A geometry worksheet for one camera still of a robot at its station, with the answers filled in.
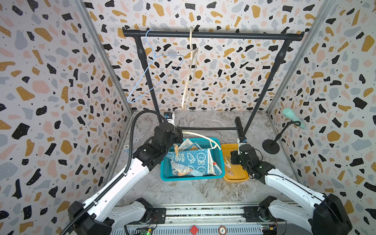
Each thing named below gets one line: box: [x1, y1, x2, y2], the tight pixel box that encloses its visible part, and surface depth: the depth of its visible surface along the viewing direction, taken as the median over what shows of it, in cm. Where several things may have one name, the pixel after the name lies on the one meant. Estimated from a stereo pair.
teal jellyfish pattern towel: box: [165, 148, 218, 176], surface depth 79 cm
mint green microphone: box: [282, 108, 307, 130], surface depth 76 cm
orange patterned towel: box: [170, 160, 196, 177], surface depth 85 cm
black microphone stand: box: [261, 120, 302, 155], surface depth 102 cm
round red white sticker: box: [218, 225, 227, 235], surface depth 72 cm
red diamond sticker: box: [189, 225, 199, 235], surface depth 71 cm
